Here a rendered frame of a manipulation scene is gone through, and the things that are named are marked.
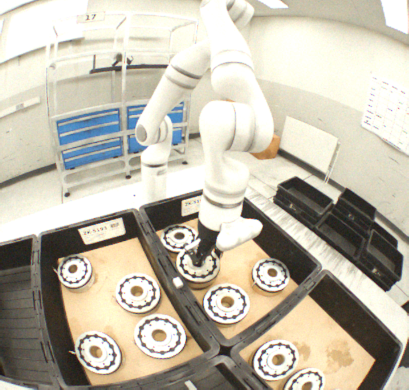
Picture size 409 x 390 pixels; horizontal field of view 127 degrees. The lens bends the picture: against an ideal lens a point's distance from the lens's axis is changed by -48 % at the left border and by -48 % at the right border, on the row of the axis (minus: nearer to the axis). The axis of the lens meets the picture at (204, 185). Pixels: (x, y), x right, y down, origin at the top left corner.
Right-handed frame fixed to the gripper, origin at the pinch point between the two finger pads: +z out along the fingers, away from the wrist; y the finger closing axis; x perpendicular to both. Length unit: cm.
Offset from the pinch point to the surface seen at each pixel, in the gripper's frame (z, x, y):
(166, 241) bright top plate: 1.9, -10.7, 6.2
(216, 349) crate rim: -5.6, 19.2, 12.1
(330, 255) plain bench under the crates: 17, 20, -53
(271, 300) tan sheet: 4.3, 17.0, -8.0
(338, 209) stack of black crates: 38, 2, -134
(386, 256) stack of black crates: 36, 63, -125
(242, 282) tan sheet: 4.5, 8.1, -5.3
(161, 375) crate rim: -5.6, 19.5, 21.9
